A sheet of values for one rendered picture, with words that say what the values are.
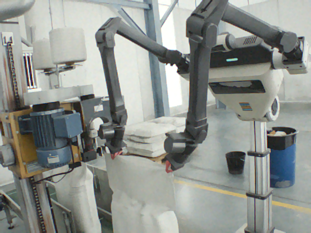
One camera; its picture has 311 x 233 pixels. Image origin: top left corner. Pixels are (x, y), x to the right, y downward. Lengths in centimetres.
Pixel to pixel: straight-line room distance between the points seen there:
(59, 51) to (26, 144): 45
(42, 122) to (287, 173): 277
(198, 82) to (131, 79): 610
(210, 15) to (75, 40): 66
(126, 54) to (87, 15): 143
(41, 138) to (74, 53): 39
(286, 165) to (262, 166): 172
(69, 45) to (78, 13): 515
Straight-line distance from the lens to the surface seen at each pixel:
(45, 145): 116
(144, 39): 128
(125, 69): 683
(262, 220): 169
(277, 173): 328
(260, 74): 121
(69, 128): 109
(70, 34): 122
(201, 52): 80
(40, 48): 146
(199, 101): 89
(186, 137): 96
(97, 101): 148
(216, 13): 78
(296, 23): 915
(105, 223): 211
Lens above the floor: 141
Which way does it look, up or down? 8 degrees down
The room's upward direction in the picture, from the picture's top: 6 degrees counter-clockwise
